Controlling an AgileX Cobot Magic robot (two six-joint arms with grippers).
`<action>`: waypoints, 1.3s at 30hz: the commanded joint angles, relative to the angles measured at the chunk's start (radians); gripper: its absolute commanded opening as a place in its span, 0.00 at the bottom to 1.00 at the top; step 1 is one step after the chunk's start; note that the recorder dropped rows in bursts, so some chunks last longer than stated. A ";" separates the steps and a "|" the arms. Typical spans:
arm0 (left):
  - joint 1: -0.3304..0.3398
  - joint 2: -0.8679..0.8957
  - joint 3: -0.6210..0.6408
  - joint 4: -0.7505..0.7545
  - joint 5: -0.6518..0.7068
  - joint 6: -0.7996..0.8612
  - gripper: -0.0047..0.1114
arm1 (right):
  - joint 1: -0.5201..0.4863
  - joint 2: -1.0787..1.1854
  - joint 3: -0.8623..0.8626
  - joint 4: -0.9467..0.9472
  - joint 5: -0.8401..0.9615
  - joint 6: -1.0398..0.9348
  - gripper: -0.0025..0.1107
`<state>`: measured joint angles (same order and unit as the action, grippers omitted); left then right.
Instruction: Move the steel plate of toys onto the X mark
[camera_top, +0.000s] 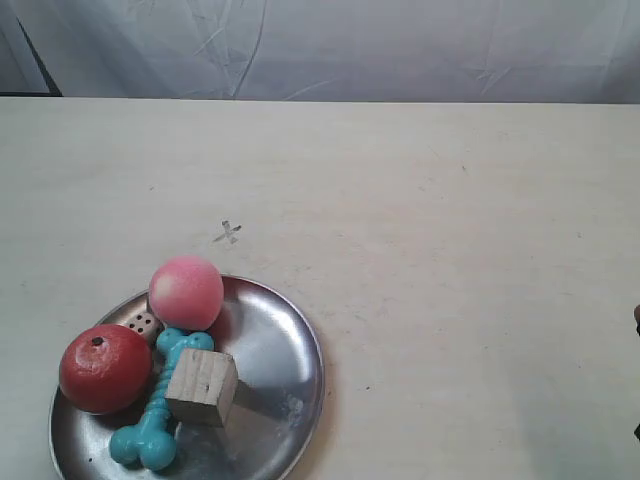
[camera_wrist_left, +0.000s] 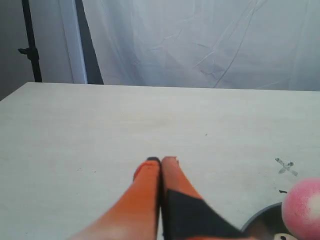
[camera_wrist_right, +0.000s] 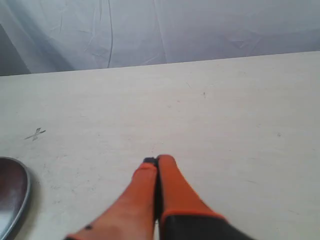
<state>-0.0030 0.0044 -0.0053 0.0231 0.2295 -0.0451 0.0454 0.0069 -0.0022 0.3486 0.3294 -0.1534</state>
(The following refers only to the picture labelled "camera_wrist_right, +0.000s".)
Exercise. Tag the round metal plate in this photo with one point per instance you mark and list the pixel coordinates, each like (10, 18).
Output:
(15, 191)

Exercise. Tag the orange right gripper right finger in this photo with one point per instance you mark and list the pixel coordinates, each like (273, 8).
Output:
(184, 215)

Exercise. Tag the white backdrop cloth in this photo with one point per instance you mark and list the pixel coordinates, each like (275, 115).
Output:
(41, 36)

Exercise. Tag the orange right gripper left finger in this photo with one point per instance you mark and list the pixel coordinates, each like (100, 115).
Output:
(132, 215)

